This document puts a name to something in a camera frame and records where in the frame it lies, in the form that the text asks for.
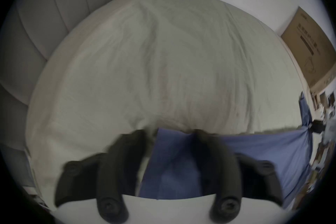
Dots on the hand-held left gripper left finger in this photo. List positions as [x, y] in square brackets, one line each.
[115, 165]

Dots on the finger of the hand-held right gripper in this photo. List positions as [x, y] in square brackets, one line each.
[317, 127]

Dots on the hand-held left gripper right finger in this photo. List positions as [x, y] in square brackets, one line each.
[223, 165]

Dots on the blue shirt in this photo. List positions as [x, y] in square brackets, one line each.
[173, 165]

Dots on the brown cardboard carton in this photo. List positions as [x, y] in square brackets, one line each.
[312, 47]

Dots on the bed with beige sheet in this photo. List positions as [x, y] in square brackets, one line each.
[168, 65]

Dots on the padded grey headboard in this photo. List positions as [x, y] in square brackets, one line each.
[39, 28]

